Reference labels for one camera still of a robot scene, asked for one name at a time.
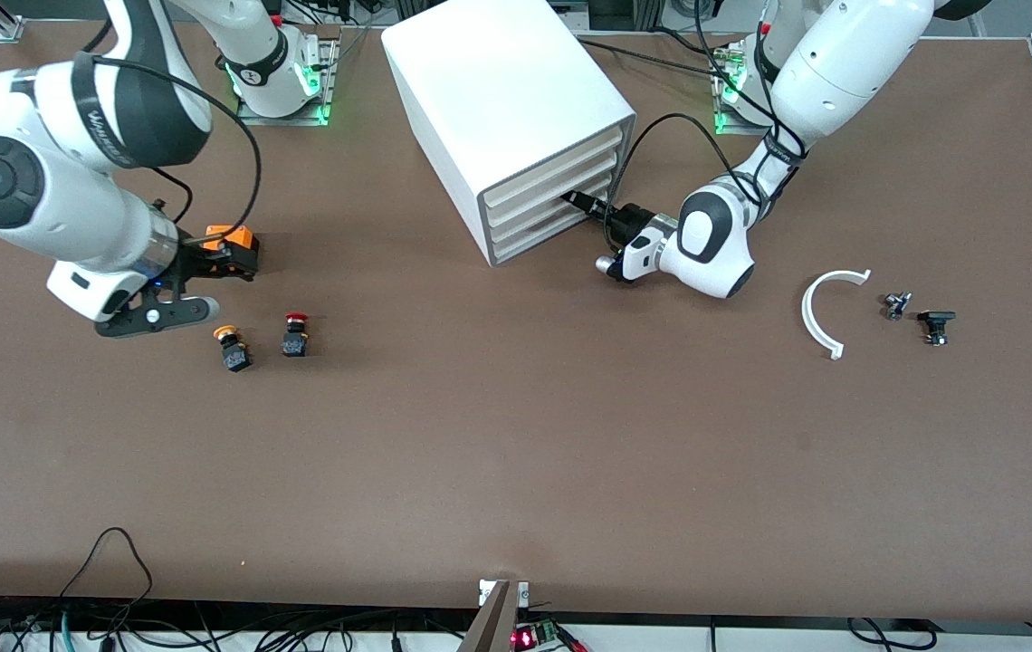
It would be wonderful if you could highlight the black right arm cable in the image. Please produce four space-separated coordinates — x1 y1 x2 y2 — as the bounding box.
86 53 263 247

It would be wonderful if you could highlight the small metal mounting bracket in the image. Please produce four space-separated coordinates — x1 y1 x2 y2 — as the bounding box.
478 580 531 608

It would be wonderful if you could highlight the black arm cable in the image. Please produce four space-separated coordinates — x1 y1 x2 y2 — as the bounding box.
86 53 263 247
605 0 811 250

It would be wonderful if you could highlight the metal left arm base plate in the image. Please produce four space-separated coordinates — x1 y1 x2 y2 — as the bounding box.
712 41 775 138

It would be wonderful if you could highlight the tangle of black cables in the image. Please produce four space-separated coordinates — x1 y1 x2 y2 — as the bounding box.
0 593 481 652

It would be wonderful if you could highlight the orange box with hole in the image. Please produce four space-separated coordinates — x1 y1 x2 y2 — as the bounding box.
205 225 260 278

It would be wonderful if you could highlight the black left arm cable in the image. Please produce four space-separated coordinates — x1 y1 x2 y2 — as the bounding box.
605 0 811 250

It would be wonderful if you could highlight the red-headed push button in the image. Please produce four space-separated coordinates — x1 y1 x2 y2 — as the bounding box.
281 312 311 358

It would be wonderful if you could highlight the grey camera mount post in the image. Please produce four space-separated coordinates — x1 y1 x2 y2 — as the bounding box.
457 580 518 652

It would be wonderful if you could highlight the black-headed push button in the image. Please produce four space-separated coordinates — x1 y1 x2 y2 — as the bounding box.
917 310 957 347

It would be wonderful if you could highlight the circuit board with red LED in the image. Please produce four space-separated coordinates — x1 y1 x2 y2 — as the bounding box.
511 616 586 652

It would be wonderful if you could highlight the black cable loop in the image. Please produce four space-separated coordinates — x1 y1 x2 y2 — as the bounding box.
59 527 155 626

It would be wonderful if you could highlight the black power cable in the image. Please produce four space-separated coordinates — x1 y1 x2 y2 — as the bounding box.
575 36 734 81

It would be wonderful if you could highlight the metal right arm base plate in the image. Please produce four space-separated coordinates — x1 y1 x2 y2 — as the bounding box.
235 36 338 127

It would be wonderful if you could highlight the white curved plastic bracket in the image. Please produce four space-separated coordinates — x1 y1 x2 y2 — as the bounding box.
801 269 872 361

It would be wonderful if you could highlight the yellow-headed push button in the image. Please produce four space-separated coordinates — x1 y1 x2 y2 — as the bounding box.
213 324 253 373

